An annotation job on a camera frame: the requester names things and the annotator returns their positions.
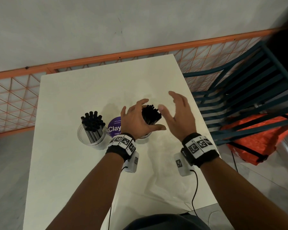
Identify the bundle of black straws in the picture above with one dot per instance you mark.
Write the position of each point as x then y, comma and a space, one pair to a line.
151, 116

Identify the person's dark clothing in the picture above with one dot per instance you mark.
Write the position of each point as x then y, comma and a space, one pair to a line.
165, 222

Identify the person's left thumb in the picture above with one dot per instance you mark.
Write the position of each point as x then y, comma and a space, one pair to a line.
156, 128

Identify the teal slatted metal chair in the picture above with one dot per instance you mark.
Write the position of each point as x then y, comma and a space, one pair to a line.
249, 88

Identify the clear plastic cup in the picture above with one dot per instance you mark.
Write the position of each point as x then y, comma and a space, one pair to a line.
144, 136
93, 141

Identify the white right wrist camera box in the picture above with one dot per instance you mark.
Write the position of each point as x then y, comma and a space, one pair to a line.
182, 165

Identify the person's left forearm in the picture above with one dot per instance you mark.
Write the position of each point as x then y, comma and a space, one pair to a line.
86, 196

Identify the person's right forearm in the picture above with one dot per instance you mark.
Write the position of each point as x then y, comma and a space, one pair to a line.
242, 196

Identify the group of black straws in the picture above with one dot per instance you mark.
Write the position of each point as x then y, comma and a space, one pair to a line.
92, 123

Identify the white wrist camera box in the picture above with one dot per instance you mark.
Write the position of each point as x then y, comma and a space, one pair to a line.
132, 162
182, 165

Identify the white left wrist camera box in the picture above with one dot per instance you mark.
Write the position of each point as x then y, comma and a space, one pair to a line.
132, 162

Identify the person's right thumb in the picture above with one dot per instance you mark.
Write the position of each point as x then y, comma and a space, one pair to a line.
165, 112

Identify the person's left hand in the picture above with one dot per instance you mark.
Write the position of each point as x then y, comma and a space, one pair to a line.
133, 122

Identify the round purple sticker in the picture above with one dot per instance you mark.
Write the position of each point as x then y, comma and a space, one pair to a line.
114, 128

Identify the black left wristband with markers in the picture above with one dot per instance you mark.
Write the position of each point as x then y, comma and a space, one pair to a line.
122, 143

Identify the person's right hand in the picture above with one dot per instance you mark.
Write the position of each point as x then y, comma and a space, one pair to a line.
182, 122

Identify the black right wristband with markers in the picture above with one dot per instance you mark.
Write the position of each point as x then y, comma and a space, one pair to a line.
199, 148

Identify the black wristband with markers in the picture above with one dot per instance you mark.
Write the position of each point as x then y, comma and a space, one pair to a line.
199, 148
122, 143

